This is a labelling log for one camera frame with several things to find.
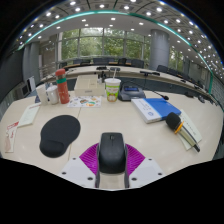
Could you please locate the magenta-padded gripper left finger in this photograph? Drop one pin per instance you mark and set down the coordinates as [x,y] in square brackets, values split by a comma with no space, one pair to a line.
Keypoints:
[76,170]

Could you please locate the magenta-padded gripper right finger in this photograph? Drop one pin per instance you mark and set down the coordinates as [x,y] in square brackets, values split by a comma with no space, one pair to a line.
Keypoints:
[146,169]

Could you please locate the black computer mouse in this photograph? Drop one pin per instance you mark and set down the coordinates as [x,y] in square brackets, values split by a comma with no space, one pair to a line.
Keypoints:
[112,155]

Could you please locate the black mouse pad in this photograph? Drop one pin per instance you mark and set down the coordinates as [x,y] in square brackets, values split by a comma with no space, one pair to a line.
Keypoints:
[60,133]

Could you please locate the black handheld microphone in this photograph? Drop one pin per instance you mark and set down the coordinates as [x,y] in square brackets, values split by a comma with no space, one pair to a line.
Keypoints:
[173,120]

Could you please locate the blue and white book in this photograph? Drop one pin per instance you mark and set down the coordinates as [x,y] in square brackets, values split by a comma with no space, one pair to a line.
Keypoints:
[160,108]

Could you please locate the colourful sticker sheet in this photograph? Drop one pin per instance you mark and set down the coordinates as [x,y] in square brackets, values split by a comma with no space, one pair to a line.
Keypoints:
[84,101]

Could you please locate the white printed paper sheet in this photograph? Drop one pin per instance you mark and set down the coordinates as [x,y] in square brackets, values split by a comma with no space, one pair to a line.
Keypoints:
[29,115]

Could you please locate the red and white leaflet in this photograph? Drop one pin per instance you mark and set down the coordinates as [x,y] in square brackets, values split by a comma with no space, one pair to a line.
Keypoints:
[11,136]

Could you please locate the black gooseneck desk microphone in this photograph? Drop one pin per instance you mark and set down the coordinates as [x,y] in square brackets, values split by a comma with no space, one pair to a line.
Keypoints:
[131,94]

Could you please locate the white lidded mug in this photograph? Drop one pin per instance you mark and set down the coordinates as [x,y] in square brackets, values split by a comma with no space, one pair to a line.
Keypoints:
[52,95]

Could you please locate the red thermos bottle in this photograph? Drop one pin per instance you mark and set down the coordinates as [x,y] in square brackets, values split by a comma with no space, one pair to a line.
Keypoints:
[62,88]

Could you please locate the white cardboard box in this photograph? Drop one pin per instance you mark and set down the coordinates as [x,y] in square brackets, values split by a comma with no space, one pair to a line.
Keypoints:
[88,87]

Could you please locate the paper cup with straw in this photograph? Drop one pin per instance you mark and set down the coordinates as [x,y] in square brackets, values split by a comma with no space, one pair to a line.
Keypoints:
[112,91]

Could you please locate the group of office chairs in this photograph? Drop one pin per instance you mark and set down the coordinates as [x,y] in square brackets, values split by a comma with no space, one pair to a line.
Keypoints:
[136,62]

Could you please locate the group of ceiling lights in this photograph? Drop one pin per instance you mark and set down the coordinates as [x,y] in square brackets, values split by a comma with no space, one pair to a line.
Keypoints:
[112,19]

